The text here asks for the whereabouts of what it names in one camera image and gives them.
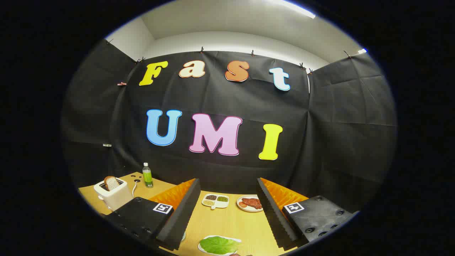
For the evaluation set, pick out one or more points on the white toaster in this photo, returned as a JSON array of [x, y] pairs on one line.
[[115, 199]]

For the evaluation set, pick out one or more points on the white oval plate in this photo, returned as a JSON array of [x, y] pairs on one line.
[[249, 210]]

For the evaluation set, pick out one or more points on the black backdrop cloth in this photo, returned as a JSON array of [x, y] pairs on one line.
[[320, 142]]

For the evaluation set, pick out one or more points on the brown meat steak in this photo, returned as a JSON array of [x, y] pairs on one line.
[[251, 203]]

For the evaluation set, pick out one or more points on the pile of dark beans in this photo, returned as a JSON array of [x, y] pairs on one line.
[[211, 197]]

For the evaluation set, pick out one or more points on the green lettuce leaf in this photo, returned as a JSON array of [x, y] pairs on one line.
[[218, 244]]

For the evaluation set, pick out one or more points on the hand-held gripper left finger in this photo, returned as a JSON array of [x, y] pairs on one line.
[[183, 213]]

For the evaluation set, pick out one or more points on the white divided dish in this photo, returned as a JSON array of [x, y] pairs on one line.
[[215, 205]]

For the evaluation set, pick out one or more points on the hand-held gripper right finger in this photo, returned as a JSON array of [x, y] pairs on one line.
[[273, 213]]

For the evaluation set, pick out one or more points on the pile of yellow beans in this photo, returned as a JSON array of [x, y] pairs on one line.
[[208, 203]]

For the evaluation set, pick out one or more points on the pile of green beans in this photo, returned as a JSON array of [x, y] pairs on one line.
[[223, 199]]

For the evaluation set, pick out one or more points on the white square plate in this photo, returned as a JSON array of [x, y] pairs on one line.
[[227, 237]]

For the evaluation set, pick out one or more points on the long ceiling light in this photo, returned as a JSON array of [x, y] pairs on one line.
[[298, 9]]

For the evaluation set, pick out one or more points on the round-topped toast slice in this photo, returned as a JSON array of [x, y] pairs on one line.
[[112, 183]]

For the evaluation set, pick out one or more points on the green label water bottle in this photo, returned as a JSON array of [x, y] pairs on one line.
[[147, 177]]

